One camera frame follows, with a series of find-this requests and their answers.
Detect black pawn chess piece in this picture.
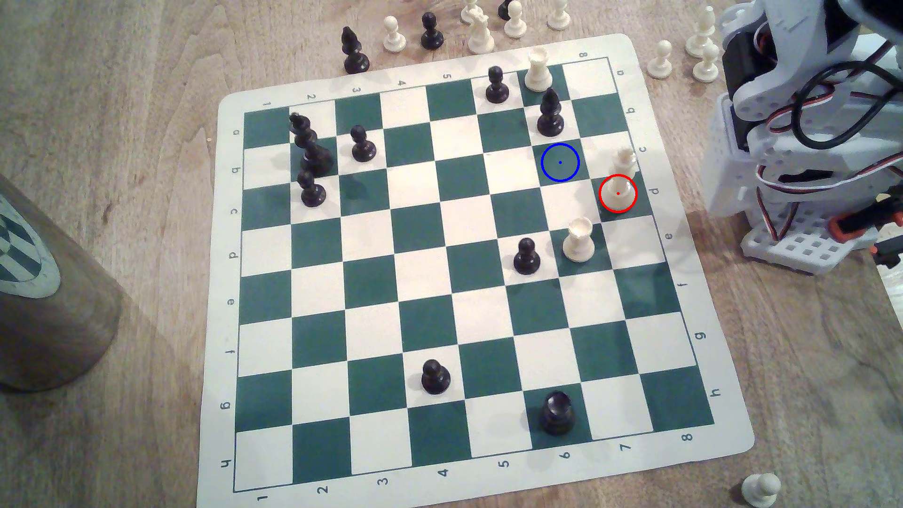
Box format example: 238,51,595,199
297,171,327,208
420,12,445,51
350,125,378,163
514,238,542,276
421,359,452,395
485,65,510,104

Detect black rook chess piece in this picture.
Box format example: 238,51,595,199
539,391,576,436

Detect black cable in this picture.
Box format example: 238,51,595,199
789,35,903,151

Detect white knight chess piece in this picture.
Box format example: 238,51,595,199
467,14,496,55

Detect white bishop chess piece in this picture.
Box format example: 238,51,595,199
685,6,717,59

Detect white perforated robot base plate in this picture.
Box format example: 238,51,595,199
741,205,879,276

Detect black king chess piece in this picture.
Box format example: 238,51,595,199
288,111,334,178

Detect black bishop chess piece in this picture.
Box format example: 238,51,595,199
341,26,371,75
537,88,565,138

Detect brown chess set tube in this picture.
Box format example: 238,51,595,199
0,175,124,393

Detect orange black clamp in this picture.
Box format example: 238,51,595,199
827,196,903,269

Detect white king chess piece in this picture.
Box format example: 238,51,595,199
603,146,639,213

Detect green white chess board mat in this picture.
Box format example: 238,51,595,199
196,33,756,508

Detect white rook chess piece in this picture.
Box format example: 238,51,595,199
524,47,554,93
563,216,595,264

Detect red white black servo wires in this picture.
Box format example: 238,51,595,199
753,161,801,242

